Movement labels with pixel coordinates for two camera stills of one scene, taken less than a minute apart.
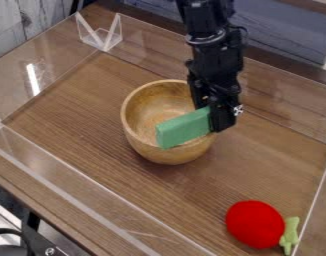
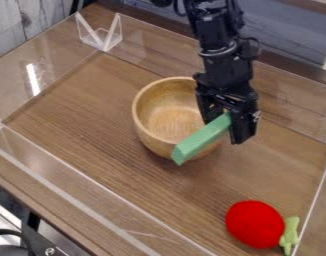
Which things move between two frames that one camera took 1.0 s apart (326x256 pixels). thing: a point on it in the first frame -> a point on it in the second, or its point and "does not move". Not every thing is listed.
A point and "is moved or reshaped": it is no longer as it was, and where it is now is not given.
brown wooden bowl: (150, 104) is moved or reshaped
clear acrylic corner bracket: (99, 38) does not move
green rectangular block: (181, 130) -> (206, 135)
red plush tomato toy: (258, 226) does not move
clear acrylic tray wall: (94, 220) does not move
